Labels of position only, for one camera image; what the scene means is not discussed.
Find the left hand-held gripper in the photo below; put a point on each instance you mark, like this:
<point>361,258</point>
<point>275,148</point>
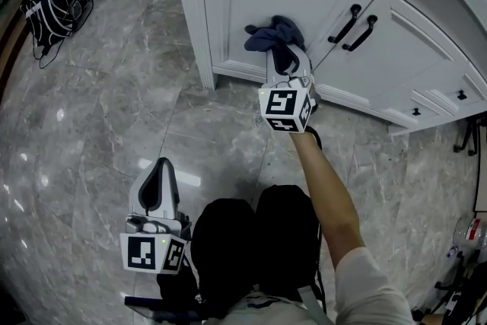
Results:
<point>141,253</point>

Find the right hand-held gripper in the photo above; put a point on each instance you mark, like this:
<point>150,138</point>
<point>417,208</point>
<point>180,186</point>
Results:
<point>281,102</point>

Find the dark blue cloth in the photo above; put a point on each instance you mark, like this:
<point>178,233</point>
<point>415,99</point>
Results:
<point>274,35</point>

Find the person's right forearm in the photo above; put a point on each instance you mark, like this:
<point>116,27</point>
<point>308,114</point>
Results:
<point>327,194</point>

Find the white locker drawer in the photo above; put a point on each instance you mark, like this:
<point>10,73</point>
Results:
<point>473,89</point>
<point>430,104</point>

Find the person's left leg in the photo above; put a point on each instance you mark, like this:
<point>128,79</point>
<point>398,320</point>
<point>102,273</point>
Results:
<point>224,239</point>

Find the person's leg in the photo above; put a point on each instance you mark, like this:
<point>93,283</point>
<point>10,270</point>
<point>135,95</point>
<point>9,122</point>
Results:
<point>224,239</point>
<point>285,232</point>

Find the dark blue flat object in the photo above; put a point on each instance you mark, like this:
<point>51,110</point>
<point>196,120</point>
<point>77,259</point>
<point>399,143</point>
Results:
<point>160,306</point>

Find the person's right leg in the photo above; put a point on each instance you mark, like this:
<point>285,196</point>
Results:
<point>285,232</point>

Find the small black drawer knob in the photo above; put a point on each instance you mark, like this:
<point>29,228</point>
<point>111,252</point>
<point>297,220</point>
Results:
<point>461,95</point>
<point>416,111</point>

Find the person's white shirt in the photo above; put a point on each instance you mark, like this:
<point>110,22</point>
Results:
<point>262,306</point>

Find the black chair legs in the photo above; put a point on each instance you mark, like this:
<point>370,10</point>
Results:
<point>467,137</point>

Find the brown wooden furniture edge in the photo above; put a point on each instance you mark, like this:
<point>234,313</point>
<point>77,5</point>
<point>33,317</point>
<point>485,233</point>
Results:
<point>9,49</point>

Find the black white-striped backpack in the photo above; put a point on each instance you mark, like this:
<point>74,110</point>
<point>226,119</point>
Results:
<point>47,11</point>

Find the person's white sleeve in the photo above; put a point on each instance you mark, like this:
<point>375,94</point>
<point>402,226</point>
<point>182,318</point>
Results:
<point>369,289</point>

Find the clear plastic bottle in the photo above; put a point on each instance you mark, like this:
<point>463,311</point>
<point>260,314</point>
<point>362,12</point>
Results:
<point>472,232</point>

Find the white locker cabinet frame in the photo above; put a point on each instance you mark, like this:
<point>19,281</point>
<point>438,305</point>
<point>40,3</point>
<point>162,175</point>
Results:
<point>190,11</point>

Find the black stand frame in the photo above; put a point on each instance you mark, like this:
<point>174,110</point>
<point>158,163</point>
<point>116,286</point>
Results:
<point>454,293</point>

